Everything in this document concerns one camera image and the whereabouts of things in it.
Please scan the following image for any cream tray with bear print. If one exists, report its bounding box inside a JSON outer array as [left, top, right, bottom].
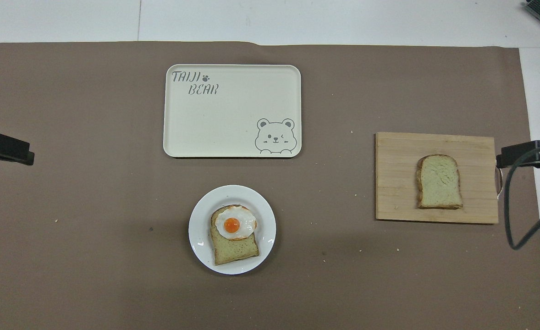
[[163, 64, 303, 159]]

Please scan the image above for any white round plate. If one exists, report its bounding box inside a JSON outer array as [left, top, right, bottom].
[[188, 185, 277, 275]]

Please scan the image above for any wooden cutting board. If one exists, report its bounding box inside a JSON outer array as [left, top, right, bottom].
[[375, 132, 500, 225]]

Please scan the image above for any black cable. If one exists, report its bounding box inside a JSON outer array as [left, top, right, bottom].
[[503, 141, 540, 251]]

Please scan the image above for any bread slice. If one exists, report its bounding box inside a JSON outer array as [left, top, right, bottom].
[[416, 154, 463, 210], [209, 204, 260, 266]]

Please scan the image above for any fried egg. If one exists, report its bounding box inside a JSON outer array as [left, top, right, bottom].
[[215, 205, 257, 241]]

